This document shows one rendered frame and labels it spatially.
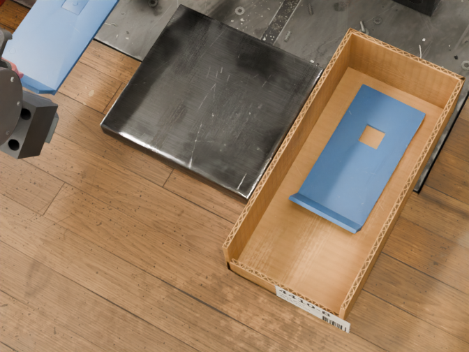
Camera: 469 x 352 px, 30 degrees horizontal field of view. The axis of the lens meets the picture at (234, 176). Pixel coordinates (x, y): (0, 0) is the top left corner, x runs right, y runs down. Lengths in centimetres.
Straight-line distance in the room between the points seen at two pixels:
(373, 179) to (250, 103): 14
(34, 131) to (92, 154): 23
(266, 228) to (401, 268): 13
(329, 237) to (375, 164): 9
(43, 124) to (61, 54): 18
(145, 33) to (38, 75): 16
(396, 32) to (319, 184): 19
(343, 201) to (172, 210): 17
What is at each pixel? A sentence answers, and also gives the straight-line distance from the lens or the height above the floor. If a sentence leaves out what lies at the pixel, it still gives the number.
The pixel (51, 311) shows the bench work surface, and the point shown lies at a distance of 85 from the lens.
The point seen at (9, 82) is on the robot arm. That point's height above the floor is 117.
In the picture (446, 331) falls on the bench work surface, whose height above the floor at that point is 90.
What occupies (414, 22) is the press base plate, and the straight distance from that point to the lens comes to 95.
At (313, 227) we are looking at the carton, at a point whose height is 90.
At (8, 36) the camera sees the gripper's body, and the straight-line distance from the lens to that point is 74.
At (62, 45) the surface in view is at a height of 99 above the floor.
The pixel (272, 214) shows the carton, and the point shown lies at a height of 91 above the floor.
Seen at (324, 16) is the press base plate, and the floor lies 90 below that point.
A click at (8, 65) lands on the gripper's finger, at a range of 75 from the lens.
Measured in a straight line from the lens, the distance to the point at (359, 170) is 86.
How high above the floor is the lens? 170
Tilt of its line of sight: 67 degrees down
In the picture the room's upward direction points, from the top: 9 degrees counter-clockwise
